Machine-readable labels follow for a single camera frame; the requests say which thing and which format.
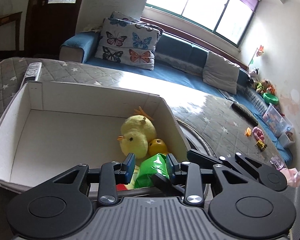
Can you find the small yellow round toy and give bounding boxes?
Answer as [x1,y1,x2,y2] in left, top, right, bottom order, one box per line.
[148,138,169,156]

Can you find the yellow plush chick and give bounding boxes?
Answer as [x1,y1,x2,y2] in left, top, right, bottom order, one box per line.
[117,115,157,159]

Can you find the orange toy giraffe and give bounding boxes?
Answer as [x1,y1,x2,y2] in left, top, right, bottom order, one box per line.
[133,106,154,121]

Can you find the red yellow toy drum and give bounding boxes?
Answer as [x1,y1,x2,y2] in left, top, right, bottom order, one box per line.
[116,183,134,191]

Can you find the pink tissue pack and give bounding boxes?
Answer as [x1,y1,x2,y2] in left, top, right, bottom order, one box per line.
[280,168,300,187]

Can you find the yellow toy truck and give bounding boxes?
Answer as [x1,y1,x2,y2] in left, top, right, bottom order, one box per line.
[256,140,267,152]

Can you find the small white plastic container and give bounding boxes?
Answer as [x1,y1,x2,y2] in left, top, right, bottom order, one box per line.
[278,128,295,148]

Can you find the pink toy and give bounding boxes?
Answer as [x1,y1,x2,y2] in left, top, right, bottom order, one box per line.
[252,127,264,142]

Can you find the small yellow toy block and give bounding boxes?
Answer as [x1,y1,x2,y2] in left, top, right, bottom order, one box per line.
[244,127,252,137]

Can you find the clear plastic storage box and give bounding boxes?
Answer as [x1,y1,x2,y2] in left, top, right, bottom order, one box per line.
[262,104,294,138]

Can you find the black remote control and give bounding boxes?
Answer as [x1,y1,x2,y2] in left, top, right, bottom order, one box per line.
[231,102,258,127]

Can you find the white cardboard box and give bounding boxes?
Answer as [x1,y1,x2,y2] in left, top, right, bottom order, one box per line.
[0,82,190,192]

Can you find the green bowl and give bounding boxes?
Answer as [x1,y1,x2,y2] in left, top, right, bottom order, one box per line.
[263,93,279,105]

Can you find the grey cushion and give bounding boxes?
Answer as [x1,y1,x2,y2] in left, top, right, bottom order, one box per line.
[203,51,240,94]

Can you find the plush toys pile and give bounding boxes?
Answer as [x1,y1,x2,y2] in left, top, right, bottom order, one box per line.
[249,68,275,95]

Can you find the blue sofa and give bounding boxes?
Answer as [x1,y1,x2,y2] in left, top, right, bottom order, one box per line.
[59,32,293,166]

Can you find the white remote control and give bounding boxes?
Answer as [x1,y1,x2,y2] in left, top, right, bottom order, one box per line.
[20,62,43,88]

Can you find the butterfly print pillow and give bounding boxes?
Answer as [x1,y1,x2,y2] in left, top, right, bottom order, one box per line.
[95,11,164,70]

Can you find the window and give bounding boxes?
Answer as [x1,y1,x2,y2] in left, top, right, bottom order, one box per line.
[146,0,260,47]

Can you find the dark wooden door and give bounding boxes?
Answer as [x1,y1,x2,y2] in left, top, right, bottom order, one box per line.
[24,0,82,59]

